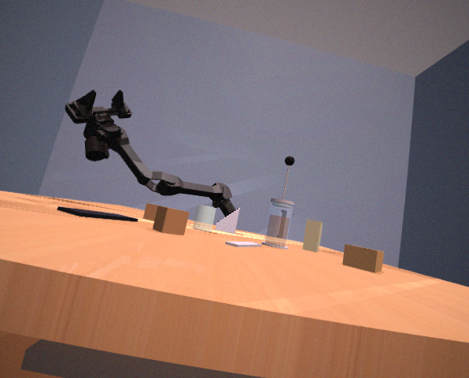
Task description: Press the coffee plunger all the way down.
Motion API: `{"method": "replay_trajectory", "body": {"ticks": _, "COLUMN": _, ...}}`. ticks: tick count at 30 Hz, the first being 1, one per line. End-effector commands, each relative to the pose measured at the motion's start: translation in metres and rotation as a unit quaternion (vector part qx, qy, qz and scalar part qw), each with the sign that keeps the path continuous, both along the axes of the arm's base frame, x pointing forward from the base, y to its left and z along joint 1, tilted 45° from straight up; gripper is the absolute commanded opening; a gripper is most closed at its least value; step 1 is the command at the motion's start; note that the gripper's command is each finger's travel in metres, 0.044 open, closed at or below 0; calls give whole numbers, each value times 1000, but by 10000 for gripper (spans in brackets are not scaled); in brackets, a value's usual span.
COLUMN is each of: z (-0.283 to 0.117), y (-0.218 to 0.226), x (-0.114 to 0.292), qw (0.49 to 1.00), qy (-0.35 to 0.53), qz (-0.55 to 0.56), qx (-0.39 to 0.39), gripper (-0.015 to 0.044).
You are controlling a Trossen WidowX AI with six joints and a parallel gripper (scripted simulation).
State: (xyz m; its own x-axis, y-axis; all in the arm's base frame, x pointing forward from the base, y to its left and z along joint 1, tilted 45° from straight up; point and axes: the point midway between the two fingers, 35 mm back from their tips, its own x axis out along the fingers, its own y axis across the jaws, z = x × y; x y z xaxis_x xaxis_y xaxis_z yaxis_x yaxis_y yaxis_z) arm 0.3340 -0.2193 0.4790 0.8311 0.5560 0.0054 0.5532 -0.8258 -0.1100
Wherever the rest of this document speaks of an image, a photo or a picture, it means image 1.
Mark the glass french press with black knob plunger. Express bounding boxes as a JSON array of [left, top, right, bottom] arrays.
[[261, 156, 294, 250]]

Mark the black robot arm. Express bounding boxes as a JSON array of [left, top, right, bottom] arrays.
[[83, 120, 236, 217]]

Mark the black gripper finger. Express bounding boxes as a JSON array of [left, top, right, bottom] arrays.
[[111, 90, 129, 113], [72, 89, 96, 118]]

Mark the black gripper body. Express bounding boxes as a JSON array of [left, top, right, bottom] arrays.
[[65, 101, 132, 133]]

